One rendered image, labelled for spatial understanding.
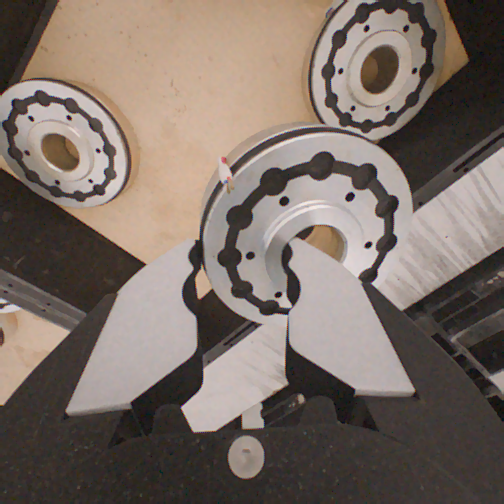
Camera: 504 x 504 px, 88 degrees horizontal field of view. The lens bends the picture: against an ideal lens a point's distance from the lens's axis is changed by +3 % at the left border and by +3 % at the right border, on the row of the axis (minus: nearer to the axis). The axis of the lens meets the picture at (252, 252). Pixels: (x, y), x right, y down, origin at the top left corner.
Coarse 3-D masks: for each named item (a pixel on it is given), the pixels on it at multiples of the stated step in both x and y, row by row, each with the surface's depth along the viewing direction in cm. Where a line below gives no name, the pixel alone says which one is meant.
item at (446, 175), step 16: (496, 128) 17; (480, 144) 17; (496, 144) 17; (448, 160) 18; (464, 160) 17; (480, 160) 17; (432, 176) 18; (448, 176) 18; (416, 192) 18; (432, 192) 18; (416, 208) 19; (0, 272) 20; (16, 272) 20; (16, 288) 21; (32, 288) 21; (48, 288) 21; (48, 304) 22; (64, 304) 22; (80, 304) 22; (80, 320) 23; (224, 336) 25; (240, 336) 25; (208, 352) 26; (224, 352) 26
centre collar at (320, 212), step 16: (304, 208) 11; (320, 208) 11; (336, 208) 11; (272, 224) 11; (288, 224) 11; (304, 224) 11; (320, 224) 11; (336, 224) 11; (352, 224) 11; (272, 240) 11; (288, 240) 11; (352, 240) 12; (272, 256) 12; (336, 256) 13; (352, 256) 12; (272, 272) 12
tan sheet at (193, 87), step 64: (64, 0) 20; (128, 0) 20; (192, 0) 20; (256, 0) 20; (320, 0) 20; (64, 64) 22; (128, 64) 22; (192, 64) 22; (256, 64) 22; (448, 64) 23; (192, 128) 25; (256, 128) 25; (128, 192) 27; (192, 192) 28
